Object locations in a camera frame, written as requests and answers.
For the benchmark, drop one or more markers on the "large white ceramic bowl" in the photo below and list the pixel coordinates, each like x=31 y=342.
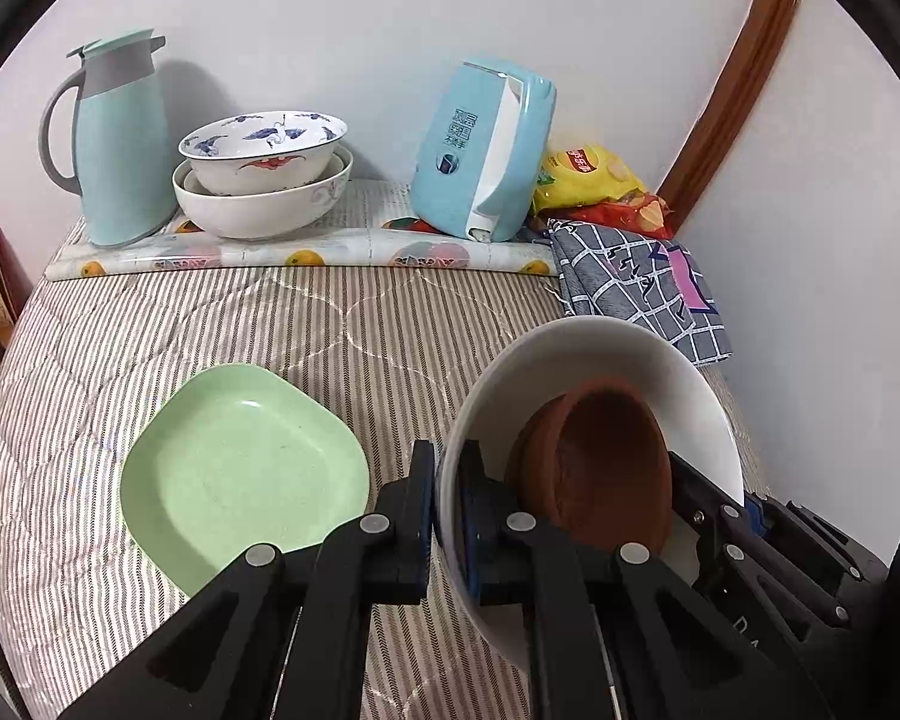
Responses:
x=255 y=214

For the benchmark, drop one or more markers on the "light blue plastic appliance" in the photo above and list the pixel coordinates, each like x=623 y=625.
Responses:
x=450 y=165

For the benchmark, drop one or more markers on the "green square plate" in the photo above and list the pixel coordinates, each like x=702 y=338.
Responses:
x=247 y=465

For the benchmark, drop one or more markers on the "white deep bowl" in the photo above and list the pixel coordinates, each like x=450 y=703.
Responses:
x=607 y=352

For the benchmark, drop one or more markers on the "striped quilt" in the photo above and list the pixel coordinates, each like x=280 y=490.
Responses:
x=345 y=330

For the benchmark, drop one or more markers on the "fruit-print plastic tablecloth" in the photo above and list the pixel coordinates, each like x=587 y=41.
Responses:
x=270 y=247

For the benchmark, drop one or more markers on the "wooden door frame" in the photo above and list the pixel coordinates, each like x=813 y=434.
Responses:
x=742 y=75

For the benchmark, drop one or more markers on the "grey checked cloth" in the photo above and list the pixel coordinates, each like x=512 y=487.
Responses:
x=630 y=277

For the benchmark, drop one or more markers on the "medium white bowl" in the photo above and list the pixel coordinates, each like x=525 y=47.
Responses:
x=338 y=163

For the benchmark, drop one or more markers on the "brown bowl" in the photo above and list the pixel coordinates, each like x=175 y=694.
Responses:
x=607 y=457

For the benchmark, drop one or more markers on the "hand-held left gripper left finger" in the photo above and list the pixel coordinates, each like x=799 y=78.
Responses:
x=420 y=532

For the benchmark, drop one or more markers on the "yellow snack bag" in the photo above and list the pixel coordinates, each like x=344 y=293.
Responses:
x=585 y=176

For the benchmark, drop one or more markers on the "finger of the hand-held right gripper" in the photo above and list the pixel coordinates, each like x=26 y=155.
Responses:
x=757 y=516
x=694 y=476

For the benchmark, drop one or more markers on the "light blue thermos jug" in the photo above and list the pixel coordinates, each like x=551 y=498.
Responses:
x=120 y=150

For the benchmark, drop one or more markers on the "patterned bowl with red bat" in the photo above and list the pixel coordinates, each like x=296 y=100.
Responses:
x=270 y=165

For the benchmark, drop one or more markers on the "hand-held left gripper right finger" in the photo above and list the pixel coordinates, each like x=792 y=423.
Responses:
x=474 y=540

